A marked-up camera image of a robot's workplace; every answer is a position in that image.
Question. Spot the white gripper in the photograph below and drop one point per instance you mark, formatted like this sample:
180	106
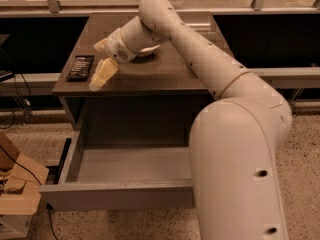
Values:
115	46

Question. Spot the cardboard boxes stack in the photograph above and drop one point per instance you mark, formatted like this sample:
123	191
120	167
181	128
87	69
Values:
21	179

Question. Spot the open grey top drawer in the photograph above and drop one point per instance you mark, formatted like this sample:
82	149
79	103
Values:
98	176

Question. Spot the dark equipment with cables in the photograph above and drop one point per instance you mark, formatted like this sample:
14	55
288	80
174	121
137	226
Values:
22	103

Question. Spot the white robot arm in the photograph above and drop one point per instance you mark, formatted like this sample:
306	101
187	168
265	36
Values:
233	141

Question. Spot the grey cabinet with dark top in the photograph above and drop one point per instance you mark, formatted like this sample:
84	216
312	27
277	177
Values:
150	101

